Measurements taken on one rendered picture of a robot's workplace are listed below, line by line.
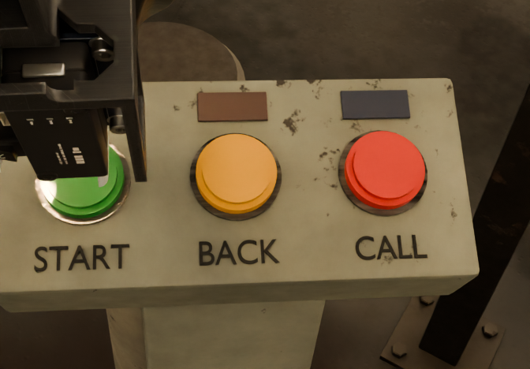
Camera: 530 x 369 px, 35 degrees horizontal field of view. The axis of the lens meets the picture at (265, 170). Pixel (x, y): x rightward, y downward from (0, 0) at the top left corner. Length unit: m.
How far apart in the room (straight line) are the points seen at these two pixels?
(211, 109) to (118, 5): 0.25
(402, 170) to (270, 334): 0.13
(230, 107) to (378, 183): 0.09
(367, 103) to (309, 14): 1.03
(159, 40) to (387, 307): 0.59
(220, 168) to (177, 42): 0.22
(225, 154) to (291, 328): 0.12
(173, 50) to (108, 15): 0.43
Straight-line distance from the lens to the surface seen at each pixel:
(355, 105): 0.44
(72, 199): 0.41
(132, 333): 0.78
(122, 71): 0.18
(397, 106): 0.45
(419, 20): 1.50
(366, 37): 1.44
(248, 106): 0.44
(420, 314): 1.10
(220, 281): 0.41
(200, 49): 0.61
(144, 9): 0.27
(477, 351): 1.09
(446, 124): 0.45
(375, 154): 0.43
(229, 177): 0.41
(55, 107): 0.18
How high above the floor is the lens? 0.93
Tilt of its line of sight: 50 degrees down
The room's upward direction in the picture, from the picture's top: 6 degrees clockwise
